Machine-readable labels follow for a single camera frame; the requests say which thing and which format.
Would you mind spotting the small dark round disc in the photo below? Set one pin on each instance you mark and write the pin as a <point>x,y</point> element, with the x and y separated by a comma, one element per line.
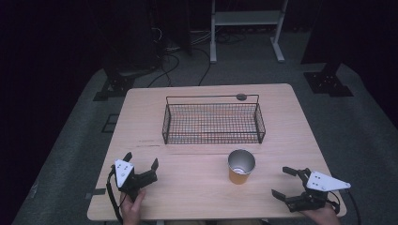
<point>241,97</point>

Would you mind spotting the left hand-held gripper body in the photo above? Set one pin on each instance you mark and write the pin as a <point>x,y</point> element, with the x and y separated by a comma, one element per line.
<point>131,180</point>

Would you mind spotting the person's right hand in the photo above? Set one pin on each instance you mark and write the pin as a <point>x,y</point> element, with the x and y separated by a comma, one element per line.
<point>322,216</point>

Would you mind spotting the black stand base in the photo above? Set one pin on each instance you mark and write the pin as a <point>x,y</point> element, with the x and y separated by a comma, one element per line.
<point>327,83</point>
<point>117,86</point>

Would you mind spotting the person's left hand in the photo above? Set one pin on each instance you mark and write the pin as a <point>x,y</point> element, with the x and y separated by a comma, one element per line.
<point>132,207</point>

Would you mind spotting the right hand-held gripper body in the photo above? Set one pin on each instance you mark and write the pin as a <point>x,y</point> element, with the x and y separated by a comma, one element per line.
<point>314,193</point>

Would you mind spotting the white metal table frame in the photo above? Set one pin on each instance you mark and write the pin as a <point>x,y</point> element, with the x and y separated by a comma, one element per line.
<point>247,18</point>

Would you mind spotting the orange paper cup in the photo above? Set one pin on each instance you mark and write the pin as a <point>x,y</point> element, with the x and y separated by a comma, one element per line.
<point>241,166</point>

